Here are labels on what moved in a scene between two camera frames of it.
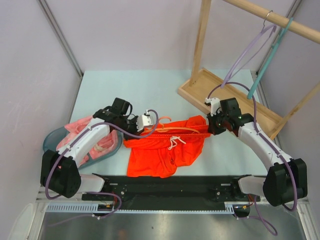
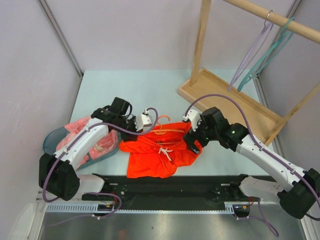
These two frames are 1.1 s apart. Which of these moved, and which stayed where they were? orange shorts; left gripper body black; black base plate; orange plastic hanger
Moved: orange plastic hanger
Stayed: left gripper body black; black base plate; orange shorts
